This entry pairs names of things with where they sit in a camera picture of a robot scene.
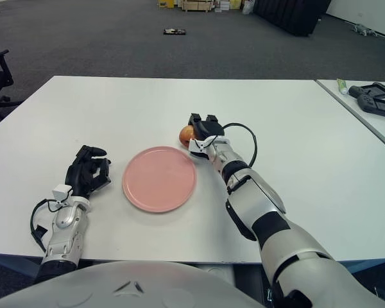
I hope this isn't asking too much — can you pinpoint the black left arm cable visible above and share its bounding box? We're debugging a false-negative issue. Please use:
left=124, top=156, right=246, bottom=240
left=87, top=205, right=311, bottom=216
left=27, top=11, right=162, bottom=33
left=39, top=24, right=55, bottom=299
left=30, top=198, right=57, bottom=253

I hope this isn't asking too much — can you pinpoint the grey robot torso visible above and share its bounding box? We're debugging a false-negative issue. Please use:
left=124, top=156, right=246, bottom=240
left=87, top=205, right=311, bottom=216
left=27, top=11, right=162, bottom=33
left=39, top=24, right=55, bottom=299
left=0, top=259, right=267, bottom=308

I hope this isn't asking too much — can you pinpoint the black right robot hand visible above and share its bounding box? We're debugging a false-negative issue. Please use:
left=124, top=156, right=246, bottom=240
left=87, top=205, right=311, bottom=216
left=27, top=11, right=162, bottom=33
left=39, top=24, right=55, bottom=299
left=187, top=112, right=225, bottom=160

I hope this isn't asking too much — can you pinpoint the black handheld controller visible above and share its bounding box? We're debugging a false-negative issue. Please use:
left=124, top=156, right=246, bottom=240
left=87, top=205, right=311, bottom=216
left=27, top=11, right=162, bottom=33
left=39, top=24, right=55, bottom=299
left=356, top=94, right=385, bottom=120
left=348, top=82, right=385, bottom=99

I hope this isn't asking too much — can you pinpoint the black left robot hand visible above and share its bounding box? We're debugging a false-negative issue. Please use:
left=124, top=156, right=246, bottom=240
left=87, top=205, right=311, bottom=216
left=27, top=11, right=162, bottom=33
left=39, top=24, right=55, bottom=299
left=65, top=144, right=112, bottom=198

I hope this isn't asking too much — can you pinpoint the pink round plate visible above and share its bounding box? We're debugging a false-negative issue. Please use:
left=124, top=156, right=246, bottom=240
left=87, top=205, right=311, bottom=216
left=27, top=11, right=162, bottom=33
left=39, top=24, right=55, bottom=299
left=121, top=146, right=198, bottom=214

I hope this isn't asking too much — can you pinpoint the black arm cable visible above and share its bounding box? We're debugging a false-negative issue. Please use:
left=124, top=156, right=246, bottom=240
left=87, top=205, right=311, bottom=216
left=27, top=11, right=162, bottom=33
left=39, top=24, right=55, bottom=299
left=30, top=198, right=57, bottom=253
left=223, top=121, right=258, bottom=167

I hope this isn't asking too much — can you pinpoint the red yellow apple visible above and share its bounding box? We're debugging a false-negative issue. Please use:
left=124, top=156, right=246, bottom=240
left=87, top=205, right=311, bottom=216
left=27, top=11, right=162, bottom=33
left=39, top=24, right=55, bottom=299
left=179, top=125, right=196, bottom=148

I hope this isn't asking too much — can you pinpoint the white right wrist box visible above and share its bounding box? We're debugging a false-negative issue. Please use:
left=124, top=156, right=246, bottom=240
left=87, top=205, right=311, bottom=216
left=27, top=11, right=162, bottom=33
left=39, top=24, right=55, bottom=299
left=188, top=137, right=212, bottom=155

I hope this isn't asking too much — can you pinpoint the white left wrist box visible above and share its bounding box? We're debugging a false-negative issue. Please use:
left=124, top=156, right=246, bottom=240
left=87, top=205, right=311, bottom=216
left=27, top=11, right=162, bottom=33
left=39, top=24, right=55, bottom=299
left=52, top=184, right=72, bottom=203

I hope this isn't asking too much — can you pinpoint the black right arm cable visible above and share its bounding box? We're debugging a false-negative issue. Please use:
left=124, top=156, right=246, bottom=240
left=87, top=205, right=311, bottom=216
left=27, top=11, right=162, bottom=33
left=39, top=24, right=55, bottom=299
left=223, top=121, right=258, bottom=167

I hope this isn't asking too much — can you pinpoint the grey quadruped robot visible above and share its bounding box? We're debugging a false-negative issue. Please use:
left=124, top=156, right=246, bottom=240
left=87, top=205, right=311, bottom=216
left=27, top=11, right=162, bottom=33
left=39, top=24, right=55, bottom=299
left=351, top=22, right=378, bottom=37

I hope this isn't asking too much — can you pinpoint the black draped partition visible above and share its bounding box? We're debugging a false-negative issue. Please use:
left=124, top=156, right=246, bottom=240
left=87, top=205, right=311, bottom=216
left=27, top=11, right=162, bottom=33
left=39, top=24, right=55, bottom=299
left=253, top=0, right=332, bottom=37

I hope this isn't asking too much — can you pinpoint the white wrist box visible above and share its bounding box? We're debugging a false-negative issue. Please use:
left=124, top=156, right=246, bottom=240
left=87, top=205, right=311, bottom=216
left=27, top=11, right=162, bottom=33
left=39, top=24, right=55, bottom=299
left=188, top=137, right=212, bottom=155
left=52, top=184, right=72, bottom=203

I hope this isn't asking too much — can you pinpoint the wooden crate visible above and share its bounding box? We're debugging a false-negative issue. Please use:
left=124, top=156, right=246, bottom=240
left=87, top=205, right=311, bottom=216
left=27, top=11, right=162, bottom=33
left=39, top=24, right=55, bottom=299
left=181, top=0, right=212, bottom=13

